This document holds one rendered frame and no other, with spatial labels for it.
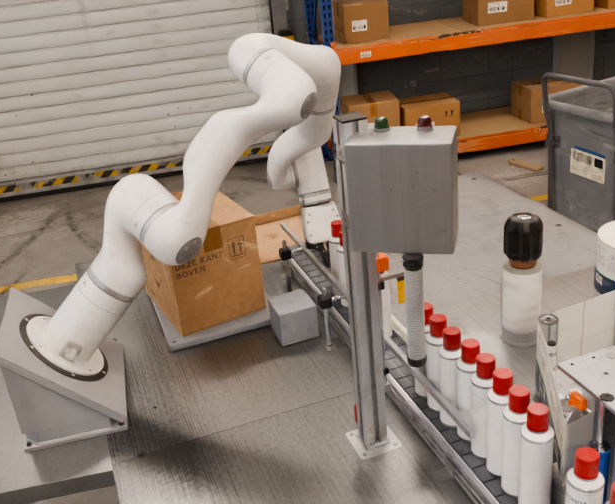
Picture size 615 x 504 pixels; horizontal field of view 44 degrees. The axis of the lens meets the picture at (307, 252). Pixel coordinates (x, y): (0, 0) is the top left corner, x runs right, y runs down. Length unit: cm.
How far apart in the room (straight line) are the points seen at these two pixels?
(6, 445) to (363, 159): 102
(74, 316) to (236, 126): 53
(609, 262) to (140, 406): 114
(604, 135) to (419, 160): 267
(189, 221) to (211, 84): 415
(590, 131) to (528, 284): 224
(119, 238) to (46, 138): 417
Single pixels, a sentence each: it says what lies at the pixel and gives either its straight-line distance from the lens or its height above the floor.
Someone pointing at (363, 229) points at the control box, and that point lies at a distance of 124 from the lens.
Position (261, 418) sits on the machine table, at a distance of 166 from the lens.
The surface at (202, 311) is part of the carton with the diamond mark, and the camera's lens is 194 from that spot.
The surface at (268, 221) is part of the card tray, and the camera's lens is 258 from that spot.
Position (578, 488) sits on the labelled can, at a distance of 118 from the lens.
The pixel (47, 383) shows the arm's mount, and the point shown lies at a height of 99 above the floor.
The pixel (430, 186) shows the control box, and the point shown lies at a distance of 119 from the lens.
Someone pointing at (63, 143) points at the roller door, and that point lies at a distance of 579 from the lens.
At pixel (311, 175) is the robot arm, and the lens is 196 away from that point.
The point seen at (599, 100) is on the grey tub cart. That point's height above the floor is 70.
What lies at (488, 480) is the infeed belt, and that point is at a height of 88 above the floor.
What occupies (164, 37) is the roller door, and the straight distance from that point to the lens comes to 560.
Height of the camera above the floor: 183
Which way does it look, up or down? 25 degrees down
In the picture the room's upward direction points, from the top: 6 degrees counter-clockwise
